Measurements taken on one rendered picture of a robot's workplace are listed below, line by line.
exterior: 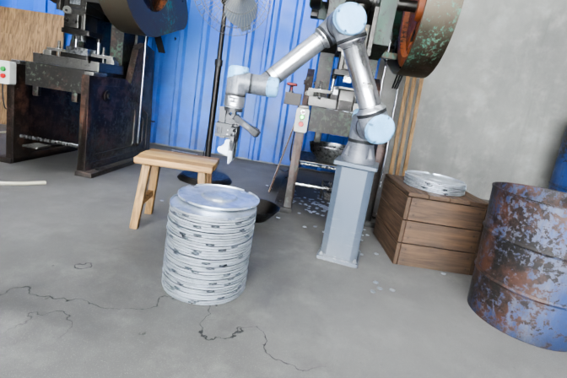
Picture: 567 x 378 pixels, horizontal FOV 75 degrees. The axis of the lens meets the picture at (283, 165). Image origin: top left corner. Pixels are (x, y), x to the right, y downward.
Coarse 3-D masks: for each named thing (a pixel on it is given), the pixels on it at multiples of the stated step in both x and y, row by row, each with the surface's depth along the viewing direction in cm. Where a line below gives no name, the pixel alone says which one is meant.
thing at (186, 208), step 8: (176, 200) 124; (176, 208) 115; (184, 208) 118; (192, 208) 119; (200, 208) 120; (208, 208) 120; (248, 208) 127; (192, 216) 112; (200, 216) 112; (208, 216) 114; (216, 216) 115; (224, 216) 116; (232, 216) 118; (240, 216) 119; (248, 216) 119
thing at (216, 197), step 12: (180, 192) 131; (192, 192) 133; (204, 192) 133; (216, 192) 135; (228, 192) 138; (240, 192) 142; (192, 204) 120; (204, 204) 122; (216, 204) 124; (228, 204) 126; (240, 204) 128; (252, 204) 130
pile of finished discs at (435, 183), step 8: (408, 176) 182; (416, 176) 182; (424, 176) 183; (432, 176) 186; (440, 176) 194; (448, 176) 194; (408, 184) 181; (416, 184) 177; (424, 184) 174; (432, 184) 172; (440, 184) 172; (448, 184) 175; (456, 184) 179; (464, 184) 182; (440, 192) 172; (448, 192) 172; (456, 192) 176; (464, 192) 178
